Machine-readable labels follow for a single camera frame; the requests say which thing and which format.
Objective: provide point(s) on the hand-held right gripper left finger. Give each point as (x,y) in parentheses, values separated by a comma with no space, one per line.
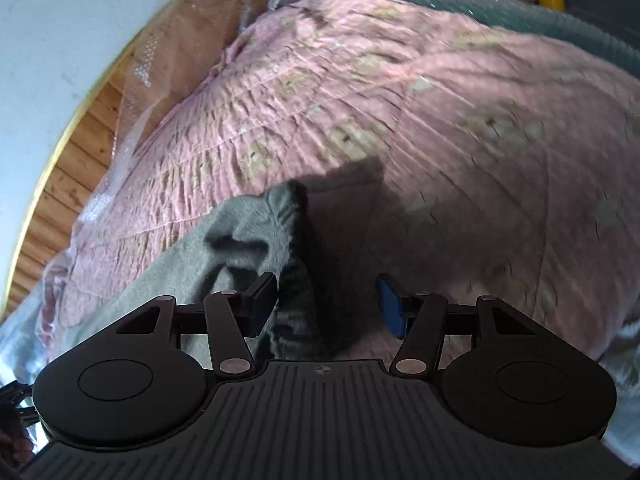
(260,305)

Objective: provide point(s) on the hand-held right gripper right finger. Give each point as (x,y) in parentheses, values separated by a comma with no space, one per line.
(391,310)

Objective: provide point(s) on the grey pants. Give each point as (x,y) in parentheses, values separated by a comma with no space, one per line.
(240,255)

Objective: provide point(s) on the pink bear print quilt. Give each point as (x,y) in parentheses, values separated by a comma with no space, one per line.
(425,110)

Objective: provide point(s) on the clear bubble wrap sheet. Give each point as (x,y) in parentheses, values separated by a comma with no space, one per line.
(150,60)

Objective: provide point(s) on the wooden wall panelling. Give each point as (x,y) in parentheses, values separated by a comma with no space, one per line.
(65,160)

